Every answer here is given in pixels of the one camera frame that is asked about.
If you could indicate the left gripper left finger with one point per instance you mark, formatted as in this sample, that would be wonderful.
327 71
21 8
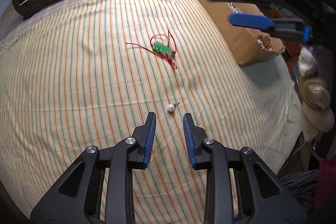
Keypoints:
98 186

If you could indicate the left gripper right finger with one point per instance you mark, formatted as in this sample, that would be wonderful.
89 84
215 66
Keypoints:
240 187

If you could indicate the pearl earring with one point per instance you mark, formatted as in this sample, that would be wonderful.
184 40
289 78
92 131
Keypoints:
171 107

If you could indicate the cardboard tray box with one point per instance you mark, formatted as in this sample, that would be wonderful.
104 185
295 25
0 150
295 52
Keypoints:
247 45

